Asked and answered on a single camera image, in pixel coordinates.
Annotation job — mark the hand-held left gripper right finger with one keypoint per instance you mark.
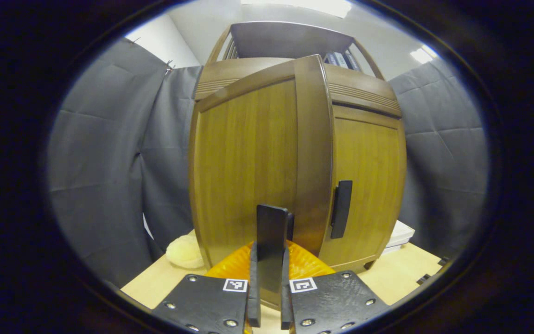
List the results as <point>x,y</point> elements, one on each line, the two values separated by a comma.
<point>286,301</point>

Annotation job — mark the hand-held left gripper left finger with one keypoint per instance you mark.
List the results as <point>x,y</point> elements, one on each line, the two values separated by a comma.
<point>253,297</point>

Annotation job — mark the wooden cabinet door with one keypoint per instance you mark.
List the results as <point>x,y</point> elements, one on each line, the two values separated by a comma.
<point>244,167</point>
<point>373,185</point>

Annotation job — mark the brown wooden double-door shoe cabinet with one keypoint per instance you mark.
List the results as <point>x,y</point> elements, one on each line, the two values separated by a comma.
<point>285,39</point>

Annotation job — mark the yellow plush toy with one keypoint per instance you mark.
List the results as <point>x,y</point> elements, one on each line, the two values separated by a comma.
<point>183,253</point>

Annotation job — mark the small black object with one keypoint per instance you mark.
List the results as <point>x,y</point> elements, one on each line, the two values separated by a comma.
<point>442,261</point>
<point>423,279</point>

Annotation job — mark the black backdrop cloth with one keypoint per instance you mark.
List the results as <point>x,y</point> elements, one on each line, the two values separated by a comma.
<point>104,162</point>

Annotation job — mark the metal cloth clip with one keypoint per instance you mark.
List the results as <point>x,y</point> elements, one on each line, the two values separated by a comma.
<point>169,66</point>

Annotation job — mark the light grey upright book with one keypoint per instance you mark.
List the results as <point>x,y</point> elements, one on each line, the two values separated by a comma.
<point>341,60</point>

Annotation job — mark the dark grey upright book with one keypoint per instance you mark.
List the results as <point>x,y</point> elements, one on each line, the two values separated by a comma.
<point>352,60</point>

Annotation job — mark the ceiling strip light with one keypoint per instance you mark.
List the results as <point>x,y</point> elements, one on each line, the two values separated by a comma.
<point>423,54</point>

